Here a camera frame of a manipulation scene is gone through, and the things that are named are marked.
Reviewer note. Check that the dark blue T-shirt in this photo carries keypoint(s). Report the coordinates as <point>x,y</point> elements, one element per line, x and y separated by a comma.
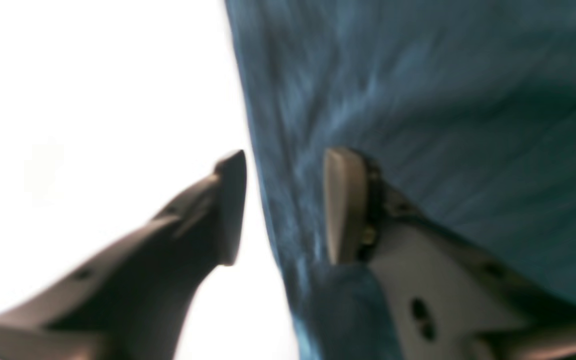
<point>469,106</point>

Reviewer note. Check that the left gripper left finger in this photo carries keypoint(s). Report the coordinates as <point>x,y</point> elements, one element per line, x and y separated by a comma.
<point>129,301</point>

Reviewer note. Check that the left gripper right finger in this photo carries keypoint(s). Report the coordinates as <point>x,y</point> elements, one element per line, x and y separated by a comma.
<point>448,299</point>

